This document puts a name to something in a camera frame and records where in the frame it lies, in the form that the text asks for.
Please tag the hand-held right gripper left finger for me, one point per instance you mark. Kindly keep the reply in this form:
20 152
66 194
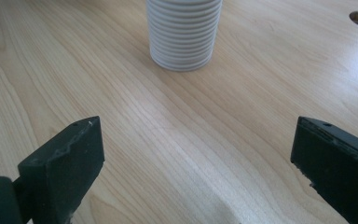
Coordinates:
62 177

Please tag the white ribbed cup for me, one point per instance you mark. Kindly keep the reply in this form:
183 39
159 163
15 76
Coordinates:
183 34

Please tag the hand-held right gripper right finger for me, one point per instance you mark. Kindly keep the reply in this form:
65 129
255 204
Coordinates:
338 168

